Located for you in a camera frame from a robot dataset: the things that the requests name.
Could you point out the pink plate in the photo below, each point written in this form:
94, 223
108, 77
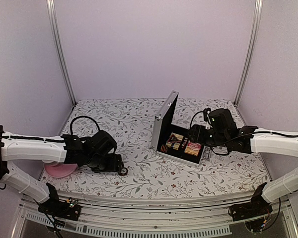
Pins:
59, 170

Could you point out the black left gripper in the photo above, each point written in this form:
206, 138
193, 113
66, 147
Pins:
114, 165

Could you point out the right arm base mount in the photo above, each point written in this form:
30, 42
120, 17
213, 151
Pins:
257, 206

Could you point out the aluminium front rail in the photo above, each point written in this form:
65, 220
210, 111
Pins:
199, 217

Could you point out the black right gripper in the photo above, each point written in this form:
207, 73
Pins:
197, 135

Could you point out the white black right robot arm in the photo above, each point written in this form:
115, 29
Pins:
252, 139

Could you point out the blue Texas Hold'em card deck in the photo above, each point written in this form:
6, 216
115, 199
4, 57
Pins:
176, 146

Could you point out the red Texas Hold'em card deck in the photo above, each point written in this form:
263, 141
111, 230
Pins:
192, 148

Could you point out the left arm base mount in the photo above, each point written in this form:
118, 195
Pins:
68, 209

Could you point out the single red poker chip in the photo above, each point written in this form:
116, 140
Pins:
124, 171

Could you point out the black triangular all-in button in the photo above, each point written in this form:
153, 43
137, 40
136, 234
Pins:
172, 140

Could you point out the right aluminium frame post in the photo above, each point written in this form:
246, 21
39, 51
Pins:
251, 46

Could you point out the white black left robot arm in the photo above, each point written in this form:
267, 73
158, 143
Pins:
65, 149

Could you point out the floral patterned table mat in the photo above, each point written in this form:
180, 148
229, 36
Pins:
130, 122

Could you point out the aluminium poker case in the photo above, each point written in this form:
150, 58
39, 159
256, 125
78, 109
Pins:
162, 129

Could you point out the aluminium frame post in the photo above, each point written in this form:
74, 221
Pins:
251, 46
59, 50

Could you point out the left aluminium frame post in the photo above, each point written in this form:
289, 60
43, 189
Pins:
59, 50

